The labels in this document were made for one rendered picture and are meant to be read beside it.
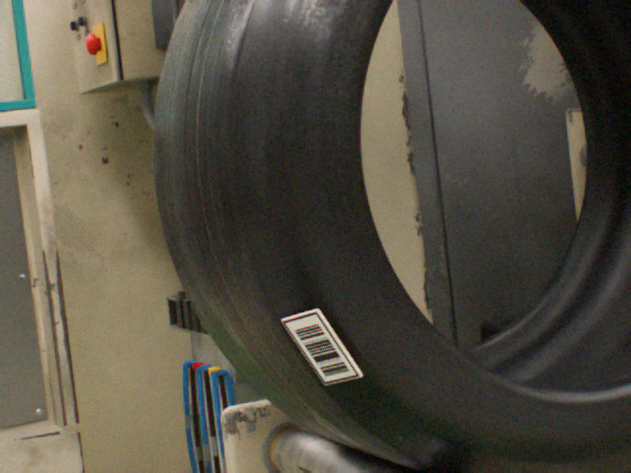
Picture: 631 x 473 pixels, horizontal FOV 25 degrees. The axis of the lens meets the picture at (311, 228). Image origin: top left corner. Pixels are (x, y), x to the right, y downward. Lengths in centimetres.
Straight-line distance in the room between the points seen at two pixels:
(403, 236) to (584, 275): 18
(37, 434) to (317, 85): 78
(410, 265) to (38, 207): 45
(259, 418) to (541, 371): 28
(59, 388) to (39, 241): 17
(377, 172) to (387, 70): 10
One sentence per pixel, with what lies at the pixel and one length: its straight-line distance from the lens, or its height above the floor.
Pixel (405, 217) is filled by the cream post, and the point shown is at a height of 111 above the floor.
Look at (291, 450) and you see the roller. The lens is 133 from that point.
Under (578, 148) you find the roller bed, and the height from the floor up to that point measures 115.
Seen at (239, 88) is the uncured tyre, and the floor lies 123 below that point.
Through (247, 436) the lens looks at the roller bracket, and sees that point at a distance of 137.
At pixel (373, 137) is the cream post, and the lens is 144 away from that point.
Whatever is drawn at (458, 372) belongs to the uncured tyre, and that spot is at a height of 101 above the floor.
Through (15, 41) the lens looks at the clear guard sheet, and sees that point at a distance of 169.
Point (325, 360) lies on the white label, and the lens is 103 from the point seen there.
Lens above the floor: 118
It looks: 3 degrees down
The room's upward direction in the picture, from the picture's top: 7 degrees counter-clockwise
